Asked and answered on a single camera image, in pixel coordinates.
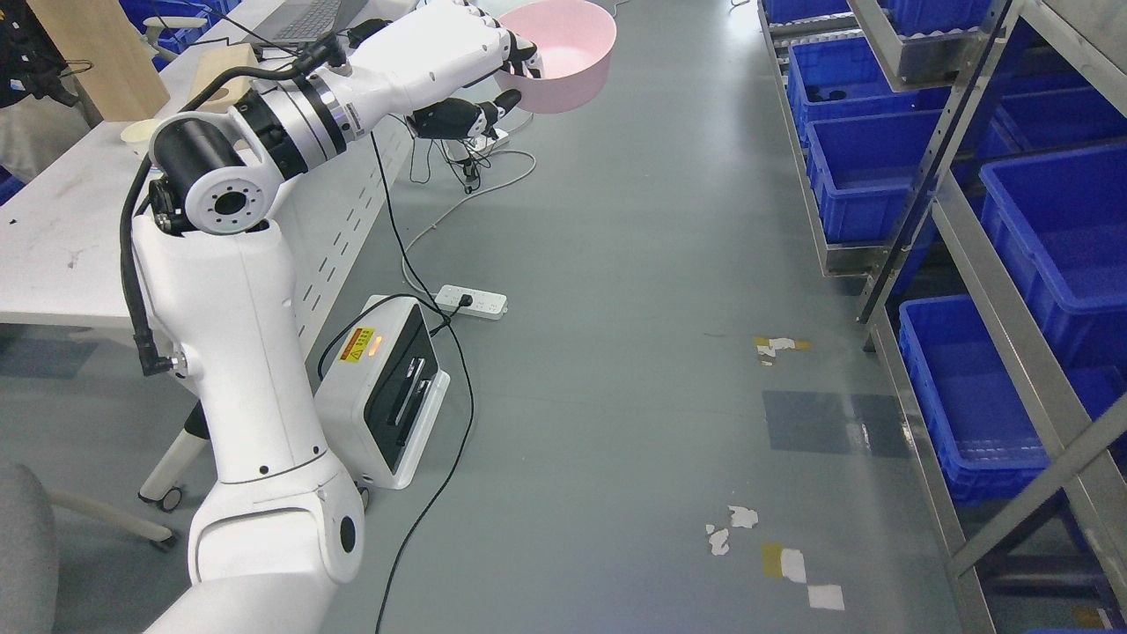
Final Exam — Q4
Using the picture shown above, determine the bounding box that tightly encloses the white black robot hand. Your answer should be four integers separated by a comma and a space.
328, 1, 543, 140

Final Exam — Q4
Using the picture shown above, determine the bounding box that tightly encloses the pink plastic bowl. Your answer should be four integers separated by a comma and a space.
494, 1, 616, 114

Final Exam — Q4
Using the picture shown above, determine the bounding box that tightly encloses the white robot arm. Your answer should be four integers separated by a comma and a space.
119, 33, 364, 633

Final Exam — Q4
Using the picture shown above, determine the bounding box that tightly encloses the white power strip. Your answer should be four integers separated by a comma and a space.
434, 284, 511, 321

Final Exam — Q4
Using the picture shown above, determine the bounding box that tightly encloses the wooden board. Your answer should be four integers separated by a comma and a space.
28, 1, 170, 122

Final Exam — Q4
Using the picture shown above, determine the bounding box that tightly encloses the white charging box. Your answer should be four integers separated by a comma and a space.
314, 296, 450, 490

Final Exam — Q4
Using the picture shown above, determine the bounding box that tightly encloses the white desk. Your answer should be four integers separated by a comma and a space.
1, 119, 411, 532

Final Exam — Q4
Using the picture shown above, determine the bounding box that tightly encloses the blue bin on rack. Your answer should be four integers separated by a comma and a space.
806, 111, 940, 244

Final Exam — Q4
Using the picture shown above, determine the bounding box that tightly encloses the steel rack with bins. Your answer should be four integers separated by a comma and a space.
755, 1, 1126, 633

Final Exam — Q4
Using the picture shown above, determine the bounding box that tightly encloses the grey office chair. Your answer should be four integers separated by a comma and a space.
1, 459, 180, 633

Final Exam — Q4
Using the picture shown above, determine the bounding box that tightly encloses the blue bin low right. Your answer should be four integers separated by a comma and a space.
898, 294, 1050, 506

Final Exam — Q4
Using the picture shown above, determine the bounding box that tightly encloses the black power cable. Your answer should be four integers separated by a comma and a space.
317, 132, 476, 634

